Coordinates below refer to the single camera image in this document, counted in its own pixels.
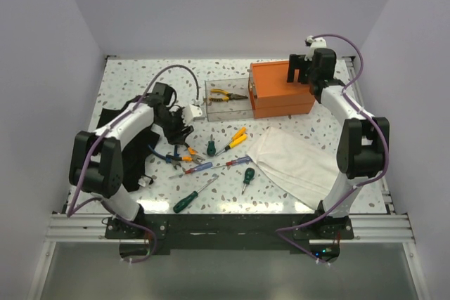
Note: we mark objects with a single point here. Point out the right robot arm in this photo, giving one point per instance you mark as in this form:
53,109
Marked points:
363,150

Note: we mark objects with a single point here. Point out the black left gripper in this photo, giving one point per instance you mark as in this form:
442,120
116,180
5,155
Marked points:
178,135

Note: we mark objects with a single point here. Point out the orange handled wire stripper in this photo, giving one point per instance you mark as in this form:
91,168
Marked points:
192,156

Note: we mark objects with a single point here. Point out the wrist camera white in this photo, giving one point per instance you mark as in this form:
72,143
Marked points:
192,113
314,43

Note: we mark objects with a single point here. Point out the clear drawer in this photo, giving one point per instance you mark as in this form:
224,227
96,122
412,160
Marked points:
230,110

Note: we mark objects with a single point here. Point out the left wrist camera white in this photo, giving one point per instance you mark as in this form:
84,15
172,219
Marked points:
192,113

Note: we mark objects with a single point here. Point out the yellow black long-nose pliers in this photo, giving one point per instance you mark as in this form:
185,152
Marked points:
225,96

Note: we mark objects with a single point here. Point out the long green screwdriver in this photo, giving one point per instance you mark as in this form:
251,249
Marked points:
186,201

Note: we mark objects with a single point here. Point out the stubby green screwdriver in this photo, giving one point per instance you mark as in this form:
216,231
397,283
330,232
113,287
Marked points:
211,149
248,177

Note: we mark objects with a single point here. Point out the yellow handled screwdriver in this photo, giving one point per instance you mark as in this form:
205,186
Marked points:
233,144

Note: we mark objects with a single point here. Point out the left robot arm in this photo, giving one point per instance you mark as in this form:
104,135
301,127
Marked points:
97,166

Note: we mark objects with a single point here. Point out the white folded towel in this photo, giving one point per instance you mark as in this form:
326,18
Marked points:
298,168

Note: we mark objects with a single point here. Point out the black cloth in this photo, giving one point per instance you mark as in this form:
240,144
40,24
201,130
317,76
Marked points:
135,152

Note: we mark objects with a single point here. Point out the blue handled pliers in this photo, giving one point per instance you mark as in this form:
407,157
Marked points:
174,159

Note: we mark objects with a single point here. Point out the aluminium frame rail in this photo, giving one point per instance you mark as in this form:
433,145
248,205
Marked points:
78,228

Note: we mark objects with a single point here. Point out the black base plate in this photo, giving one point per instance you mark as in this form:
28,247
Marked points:
163,233

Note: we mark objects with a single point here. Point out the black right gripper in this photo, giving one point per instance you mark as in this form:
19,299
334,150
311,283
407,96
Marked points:
297,62

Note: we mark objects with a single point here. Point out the orange handled screwdriver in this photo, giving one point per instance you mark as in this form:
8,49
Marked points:
238,134

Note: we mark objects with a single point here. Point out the orange drawer cabinet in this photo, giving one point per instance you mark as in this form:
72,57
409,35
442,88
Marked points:
271,95

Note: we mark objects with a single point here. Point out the red blue clear screwdriver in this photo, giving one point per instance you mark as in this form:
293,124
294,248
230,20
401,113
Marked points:
233,162

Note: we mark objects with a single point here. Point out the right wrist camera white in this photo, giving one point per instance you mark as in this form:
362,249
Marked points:
314,43

